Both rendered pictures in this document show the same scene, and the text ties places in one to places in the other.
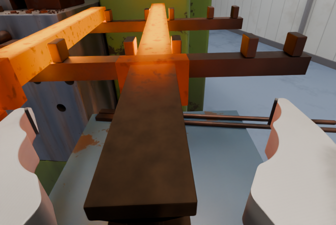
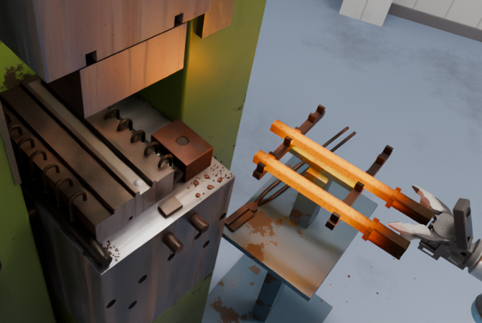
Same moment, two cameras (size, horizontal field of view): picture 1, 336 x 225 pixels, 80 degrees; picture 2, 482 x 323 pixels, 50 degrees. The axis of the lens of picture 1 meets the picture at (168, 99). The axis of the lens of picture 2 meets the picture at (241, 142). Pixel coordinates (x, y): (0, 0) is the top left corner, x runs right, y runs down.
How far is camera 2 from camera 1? 1.25 m
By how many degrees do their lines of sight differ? 50
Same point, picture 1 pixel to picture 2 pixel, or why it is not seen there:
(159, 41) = (374, 181)
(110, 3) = (191, 120)
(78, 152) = (264, 258)
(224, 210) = not seen: hidden behind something
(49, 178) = not seen: outside the picture
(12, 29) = (200, 209)
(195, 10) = not seen: hidden behind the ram
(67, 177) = (285, 271)
